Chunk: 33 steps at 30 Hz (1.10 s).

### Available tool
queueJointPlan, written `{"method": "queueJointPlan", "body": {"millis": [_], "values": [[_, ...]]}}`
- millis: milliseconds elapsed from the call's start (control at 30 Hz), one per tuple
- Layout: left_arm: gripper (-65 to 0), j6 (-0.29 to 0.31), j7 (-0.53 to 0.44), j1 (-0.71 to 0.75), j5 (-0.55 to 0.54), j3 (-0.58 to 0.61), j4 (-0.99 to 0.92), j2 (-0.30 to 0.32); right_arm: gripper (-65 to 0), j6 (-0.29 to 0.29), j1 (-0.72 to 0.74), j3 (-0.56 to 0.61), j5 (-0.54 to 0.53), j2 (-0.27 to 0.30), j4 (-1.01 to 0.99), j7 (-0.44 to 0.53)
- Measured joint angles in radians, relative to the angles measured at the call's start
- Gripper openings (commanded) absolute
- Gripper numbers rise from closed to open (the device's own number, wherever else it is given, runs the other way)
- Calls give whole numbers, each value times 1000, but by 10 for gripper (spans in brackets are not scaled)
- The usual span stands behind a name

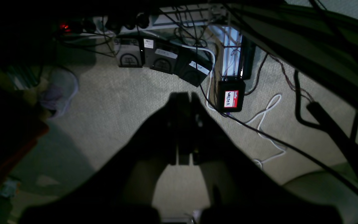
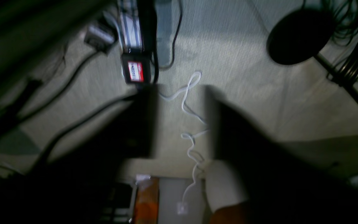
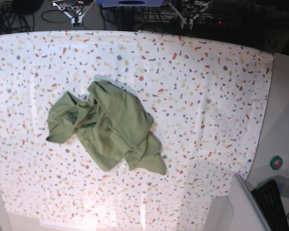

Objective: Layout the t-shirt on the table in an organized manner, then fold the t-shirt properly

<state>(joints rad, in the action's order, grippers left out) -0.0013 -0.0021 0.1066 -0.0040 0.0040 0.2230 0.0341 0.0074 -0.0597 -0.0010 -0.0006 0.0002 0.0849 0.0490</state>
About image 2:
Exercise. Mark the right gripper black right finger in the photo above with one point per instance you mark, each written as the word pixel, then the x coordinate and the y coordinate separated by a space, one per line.
pixel 282 188

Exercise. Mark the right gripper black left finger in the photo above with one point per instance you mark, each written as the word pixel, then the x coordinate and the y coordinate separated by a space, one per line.
pixel 93 164

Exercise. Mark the black box red label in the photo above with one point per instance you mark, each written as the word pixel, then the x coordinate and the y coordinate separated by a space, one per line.
pixel 136 68

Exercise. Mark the black round stool base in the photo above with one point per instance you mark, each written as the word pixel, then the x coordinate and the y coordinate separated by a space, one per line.
pixel 300 35

